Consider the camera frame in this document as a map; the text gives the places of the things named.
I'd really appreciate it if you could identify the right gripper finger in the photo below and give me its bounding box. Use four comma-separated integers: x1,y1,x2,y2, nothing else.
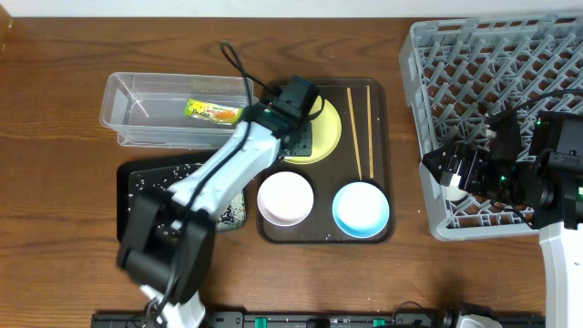
444,171,468,190
422,143,474,185

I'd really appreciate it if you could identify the white cup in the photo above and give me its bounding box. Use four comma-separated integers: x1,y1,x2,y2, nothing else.
445,184,468,201

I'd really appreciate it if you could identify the yellow plate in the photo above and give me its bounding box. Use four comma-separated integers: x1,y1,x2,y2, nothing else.
284,97,342,165

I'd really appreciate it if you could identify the pink bowl with rice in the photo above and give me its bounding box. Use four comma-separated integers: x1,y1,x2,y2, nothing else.
257,171,314,227

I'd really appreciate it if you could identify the wooden chopstick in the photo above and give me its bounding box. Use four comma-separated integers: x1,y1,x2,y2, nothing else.
346,87,363,180
366,86,374,179

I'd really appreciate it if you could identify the light blue bowl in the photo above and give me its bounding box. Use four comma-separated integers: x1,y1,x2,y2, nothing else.
332,181,390,239

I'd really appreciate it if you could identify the green snack wrapper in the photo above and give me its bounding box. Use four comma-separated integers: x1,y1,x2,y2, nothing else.
184,98,242,125

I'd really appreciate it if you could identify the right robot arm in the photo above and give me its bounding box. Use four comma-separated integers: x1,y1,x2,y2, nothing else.
422,111,582,327

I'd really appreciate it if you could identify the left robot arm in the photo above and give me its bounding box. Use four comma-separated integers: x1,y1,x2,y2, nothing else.
117,76,324,327

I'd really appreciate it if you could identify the grey dishwasher rack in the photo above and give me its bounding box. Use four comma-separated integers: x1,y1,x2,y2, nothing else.
398,12,583,241

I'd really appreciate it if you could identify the black waste tray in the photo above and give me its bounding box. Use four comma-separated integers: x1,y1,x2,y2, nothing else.
116,149,248,242

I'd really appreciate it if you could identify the dark brown serving tray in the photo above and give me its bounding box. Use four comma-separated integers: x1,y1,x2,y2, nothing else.
257,78,395,244

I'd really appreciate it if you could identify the clear plastic bin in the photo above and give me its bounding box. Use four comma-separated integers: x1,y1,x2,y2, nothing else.
100,72,252,149

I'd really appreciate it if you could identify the spilled rice pile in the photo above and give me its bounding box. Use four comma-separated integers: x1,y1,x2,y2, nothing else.
127,162,248,233

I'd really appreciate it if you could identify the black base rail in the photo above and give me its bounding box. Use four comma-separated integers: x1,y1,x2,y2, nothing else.
89,310,546,328

